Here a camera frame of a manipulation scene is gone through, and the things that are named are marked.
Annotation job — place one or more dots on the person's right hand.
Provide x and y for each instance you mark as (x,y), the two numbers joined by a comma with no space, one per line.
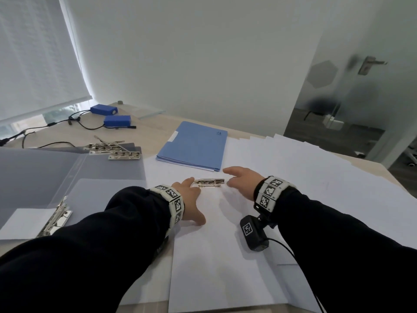
(249,182)

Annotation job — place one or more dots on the person's left hand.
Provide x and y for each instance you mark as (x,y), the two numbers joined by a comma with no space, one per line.
(190,202)

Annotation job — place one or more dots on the single metal file clip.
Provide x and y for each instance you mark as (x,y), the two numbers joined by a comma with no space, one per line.
(208,182)

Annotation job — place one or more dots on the blue folder with inner slot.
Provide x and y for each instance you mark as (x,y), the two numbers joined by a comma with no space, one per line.
(195,145)

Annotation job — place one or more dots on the pile of white paper sheets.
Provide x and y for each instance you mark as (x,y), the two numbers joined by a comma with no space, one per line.
(325,179)

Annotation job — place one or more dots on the person's right forearm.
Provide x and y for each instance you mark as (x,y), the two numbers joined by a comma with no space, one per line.
(342,257)

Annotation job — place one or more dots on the person's left forearm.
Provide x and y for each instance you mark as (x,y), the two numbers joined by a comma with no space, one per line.
(81,251)

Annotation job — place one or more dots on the white wristband with black markers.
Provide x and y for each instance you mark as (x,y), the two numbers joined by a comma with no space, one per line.
(172,202)
(270,193)

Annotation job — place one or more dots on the white box behind glass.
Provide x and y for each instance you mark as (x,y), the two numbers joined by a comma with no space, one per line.
(333,123)

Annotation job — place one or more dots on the dark chair behind glass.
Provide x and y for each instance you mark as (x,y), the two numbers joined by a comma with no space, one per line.
(321,105)

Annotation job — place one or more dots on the blue battery pack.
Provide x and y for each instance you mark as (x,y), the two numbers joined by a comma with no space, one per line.
(117,121)
(103,109)

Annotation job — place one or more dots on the gray hexagon sticker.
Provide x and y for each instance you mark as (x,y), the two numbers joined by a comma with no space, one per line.
(322,74)

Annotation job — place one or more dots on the frosted glass door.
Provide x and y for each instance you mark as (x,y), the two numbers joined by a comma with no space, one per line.
(374,35)

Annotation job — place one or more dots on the white roller blind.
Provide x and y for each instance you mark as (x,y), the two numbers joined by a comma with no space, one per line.
(36,55)

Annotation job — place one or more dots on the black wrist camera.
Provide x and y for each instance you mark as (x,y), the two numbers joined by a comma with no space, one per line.
(162,246)
(254,233)

